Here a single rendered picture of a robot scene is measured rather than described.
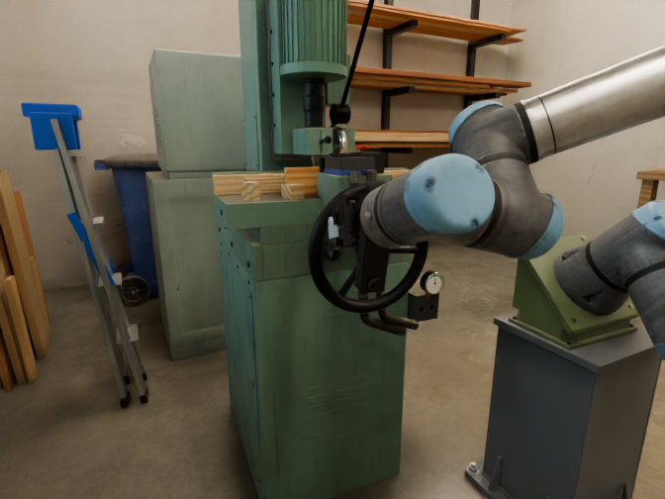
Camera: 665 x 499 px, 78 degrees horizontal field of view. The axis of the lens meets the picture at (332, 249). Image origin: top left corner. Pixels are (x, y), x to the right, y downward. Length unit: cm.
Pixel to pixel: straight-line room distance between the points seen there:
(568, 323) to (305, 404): 70
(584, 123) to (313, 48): 68
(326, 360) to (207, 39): 285
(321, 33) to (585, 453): 120
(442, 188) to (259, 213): 59
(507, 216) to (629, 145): 377
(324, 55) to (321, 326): 68
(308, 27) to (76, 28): 254
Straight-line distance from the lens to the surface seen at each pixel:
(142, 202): 286
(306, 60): 111
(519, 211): 54
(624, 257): 111
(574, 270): 118
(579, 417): 122
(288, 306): 105
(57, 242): 353
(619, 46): 445
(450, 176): 47
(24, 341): 226
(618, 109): 65
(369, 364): 123
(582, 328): 117
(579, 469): 129
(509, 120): 63
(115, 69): 346
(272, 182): 113
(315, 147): 112
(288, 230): 100
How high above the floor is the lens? 103
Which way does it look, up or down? 14 degrees down
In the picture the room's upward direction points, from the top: straight up
